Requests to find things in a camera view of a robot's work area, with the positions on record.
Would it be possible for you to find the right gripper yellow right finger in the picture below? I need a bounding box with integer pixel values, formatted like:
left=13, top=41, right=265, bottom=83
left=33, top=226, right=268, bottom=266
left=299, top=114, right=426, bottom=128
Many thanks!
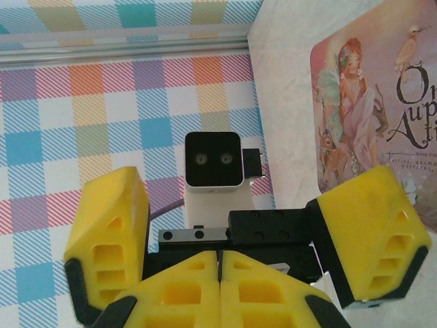
left=219, top=250, right=353, bottom=328

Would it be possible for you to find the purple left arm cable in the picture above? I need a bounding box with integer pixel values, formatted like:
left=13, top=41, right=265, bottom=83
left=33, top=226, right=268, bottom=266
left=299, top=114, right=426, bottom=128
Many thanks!
left=149, top=199, right=186, bottom=220

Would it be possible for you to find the aluminium floor rail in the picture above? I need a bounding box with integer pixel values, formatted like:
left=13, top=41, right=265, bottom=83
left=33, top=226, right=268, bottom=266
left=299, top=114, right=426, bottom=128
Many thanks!
left=0, top=25, right=249, bottom=66

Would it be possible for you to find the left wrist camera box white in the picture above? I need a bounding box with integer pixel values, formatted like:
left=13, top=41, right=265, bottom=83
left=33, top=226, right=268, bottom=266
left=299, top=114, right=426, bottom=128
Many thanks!
left=184, top=131, right=267, bottom=230

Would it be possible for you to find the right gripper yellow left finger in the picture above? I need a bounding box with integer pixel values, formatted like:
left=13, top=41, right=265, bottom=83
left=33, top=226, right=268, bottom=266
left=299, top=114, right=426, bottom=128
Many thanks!
left=91, top=250, right=220, bottom=328

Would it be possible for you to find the pink fairy print tin box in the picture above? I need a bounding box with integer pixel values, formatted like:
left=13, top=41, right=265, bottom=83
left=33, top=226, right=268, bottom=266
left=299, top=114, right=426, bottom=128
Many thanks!
left=309, top=23, right=437, bottom=234

